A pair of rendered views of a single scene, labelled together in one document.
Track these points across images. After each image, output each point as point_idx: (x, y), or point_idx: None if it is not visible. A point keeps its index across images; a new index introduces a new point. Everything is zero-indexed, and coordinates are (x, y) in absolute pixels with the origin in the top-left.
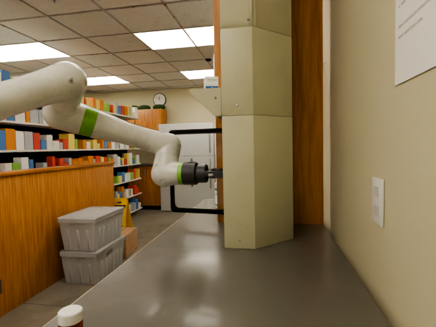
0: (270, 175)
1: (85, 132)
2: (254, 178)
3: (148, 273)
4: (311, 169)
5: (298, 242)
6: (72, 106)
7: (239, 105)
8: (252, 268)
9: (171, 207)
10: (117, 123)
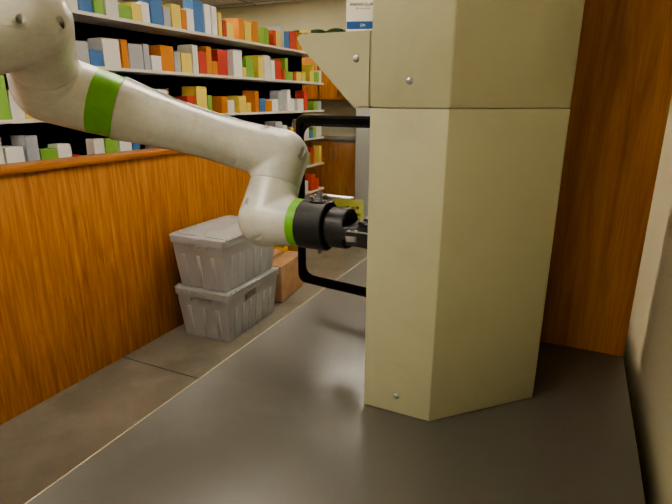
0: (486, 260)
1: (97, 129)
2: (439, 268)
3: (172, 463)
4: (613, 229)
5: (537, 416)
6: (51, 78)
7: (415, 81)
8: (391, 498)
9: (299, 274)
10: (162, 110)
